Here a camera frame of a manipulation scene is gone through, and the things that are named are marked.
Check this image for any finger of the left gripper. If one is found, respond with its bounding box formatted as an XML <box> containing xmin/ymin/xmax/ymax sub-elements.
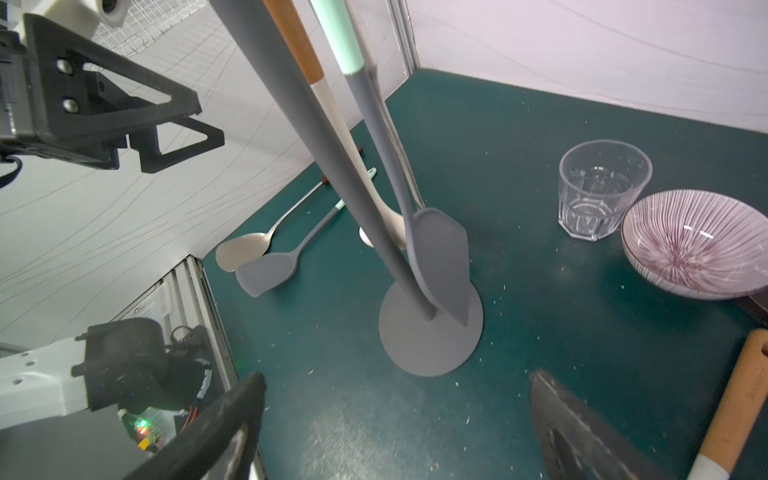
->
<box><xmin>128</xmin><ymin>115</ymin><xmax>226</xmax><ymax>175</ymax></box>
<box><xmin>23</xmin><ymin>14</ymin><xmax>201</xmax><ymax>141</ymax></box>

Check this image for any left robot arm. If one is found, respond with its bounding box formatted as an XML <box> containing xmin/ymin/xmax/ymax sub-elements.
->
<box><xmin>1</xmin><ymin>13</ymin><xmax>225</xmax><ymax>428</ymax></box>

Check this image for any cream utensil orange handle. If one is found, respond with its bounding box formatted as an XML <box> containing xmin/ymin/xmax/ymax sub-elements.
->
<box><xmin>264</xmin><ymin>0</ymin><xmax>406</xmax><ymax>250</ymax></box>

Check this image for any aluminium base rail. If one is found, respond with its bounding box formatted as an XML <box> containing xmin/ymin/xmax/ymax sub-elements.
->
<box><xmin>110</xmin><ymin>254</ymin><xmax>268</xmax><ymax>480</ymax></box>

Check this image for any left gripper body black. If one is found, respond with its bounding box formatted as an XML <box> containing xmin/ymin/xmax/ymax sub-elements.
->
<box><xmin>1</xmin><ymin>29</ymin><xmax>36</xmax><ymax>159</ymax></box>

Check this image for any white spatula light wood handle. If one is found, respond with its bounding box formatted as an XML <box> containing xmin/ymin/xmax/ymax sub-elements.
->
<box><xmin>688</xmin><ymin>329</ymin><xmax>767</xmax><ymax>480</ymax></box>

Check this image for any white wire basket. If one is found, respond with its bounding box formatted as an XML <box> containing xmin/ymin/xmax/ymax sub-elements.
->
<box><xmin>92</xmin><ymin>0</ymin><xmax>209</xmax><ymax>57</ymax></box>

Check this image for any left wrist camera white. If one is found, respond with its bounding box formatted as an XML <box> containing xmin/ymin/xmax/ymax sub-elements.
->
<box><xmin>32</xmin><ymin>0</ymin><xmax>133</xmax><ymax>39</ymax></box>

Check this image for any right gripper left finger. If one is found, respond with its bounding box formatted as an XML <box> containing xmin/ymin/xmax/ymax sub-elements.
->
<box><xmin>126</xmin><ymin>373</ymin><xmax>267</xmax><ymax>479</ymax></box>

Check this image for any grey utensil rack stand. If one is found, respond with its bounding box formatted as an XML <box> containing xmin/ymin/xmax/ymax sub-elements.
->
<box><xmin>212</xmin><ymin>1</ymin><xmax>483</xmax><ymax>377</ymax></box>

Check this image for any clear drinking glass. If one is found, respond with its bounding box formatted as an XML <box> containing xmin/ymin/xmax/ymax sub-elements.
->
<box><xmin>558</xmin><ymin>139</ymin><xmax>653</xmax><ymax>242</ymax></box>

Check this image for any brown metal scroll stand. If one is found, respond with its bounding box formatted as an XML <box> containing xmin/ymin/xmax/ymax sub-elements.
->
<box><xmin>735</xmin><ymin>290</ymin><xmax>768</xmax><ymax>328</ymax></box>

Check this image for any pink striped bowl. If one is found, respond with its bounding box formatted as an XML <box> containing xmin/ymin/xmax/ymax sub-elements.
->
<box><xmin>620</xmin><ymin>189</ymin><xmax>767</xmax><ymax>300</ymax></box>

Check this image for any grey turner mint handle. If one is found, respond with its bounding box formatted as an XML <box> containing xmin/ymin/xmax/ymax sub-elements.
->
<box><xmin>235</xmin><ymin>200</ymin><xmax>345</xmax><ymax>297</ymax></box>

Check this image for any grey utensil mint handle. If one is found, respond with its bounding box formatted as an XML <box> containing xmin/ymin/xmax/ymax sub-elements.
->
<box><xmin>311</xmin><ymin>1</ymin><xmax>470</xmax><ymax>326</ymax></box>

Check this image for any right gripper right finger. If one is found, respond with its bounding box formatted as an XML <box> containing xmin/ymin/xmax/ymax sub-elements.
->
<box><xmin>529</xmin><ymin>370</ymin><xmax>671</xmax><ymax>479</ymax></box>

